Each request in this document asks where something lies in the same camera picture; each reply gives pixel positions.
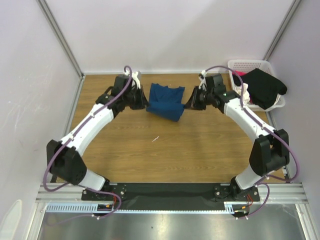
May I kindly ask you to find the aluminium frame post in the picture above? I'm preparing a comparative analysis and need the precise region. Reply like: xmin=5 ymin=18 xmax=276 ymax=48
xmin=263 ymin=0 xmax=303 ymax=61
xmin=34 ymin=0 xmax=85 ymax=78

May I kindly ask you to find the white cream garment in basket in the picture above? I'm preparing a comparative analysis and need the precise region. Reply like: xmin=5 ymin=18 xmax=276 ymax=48
xmin=241 ymin=83 xmax=251 ymax=104

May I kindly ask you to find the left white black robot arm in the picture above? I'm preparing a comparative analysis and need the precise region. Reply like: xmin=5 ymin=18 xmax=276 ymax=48
xmin=46 ymin=71 xmax=149 ymax=200

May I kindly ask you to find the white plastic laundry basket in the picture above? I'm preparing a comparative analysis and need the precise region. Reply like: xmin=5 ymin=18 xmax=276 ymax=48
xmin=227 ymin=59 xmax=285 ymax=112

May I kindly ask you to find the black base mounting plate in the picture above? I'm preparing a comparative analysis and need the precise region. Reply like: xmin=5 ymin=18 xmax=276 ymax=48
xmin=81 ymin=182 xmax=261 ymax=212

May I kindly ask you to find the left aluminium frame post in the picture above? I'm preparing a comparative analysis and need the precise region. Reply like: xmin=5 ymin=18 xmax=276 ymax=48
xmin=34 ymin=0 xmax=85 ymax=78

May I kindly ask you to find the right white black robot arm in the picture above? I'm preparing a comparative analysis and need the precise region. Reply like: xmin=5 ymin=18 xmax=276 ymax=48
xmin=184 ymin=71 xmax=290 ymax=201

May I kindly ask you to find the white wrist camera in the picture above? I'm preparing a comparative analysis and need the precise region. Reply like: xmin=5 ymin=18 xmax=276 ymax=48
xmin=131 ymin=71 xmax=141 ymax=89
xmin=198 ymin=70 xmax=207 ymax=89

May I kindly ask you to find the blue printed t shirt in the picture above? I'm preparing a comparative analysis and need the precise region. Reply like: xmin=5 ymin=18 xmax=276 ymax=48
xmin=146 ymin=83 xmax=185 ymax=122

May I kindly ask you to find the right aluminium frame post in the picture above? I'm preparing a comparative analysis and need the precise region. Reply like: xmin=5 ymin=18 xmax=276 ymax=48
xmin=263 ymin=0 xmax=303 ymax=61

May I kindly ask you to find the grey slotted cable duct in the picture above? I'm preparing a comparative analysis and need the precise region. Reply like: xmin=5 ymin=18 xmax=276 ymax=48
xmin=46 ymin=202 xmax=249 ymax=216

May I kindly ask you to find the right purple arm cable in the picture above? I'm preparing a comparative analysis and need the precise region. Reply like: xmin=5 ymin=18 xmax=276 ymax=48
xmin=203 ymin=65 xmax=301 ymax=221

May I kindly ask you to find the black t shirt in basket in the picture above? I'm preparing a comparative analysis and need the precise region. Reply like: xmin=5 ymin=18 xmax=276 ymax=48
xmin=241 ymin=68 xmax=288 ymax=110

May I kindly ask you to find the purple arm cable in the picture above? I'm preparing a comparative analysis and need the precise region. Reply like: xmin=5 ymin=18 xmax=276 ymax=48
xmin=203 ymin=65 xmax=301 ymax=221
xmin=42 ymin=65 xmax=133 ymax=225

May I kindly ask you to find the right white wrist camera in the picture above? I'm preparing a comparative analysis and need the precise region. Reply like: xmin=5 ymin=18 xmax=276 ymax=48
xmin=198 ymin=70 xmax=207 ymax=89

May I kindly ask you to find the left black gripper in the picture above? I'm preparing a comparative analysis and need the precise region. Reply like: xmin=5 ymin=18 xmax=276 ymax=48
xmin=123 ymin=85 xmax=150 ymax=111

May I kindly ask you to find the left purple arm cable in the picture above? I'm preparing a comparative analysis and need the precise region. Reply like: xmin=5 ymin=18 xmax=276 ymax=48
xmin=42 ymin=65 xmax=133 ymax=225

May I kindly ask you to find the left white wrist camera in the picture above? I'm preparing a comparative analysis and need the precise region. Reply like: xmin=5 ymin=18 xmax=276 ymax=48
xmin=131 ymin=71 xmax=141 ymax=89

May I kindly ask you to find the red garment in basket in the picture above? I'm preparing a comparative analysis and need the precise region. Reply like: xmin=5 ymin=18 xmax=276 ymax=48
xmin=232 ymin=70 xmax=247 ymax=77

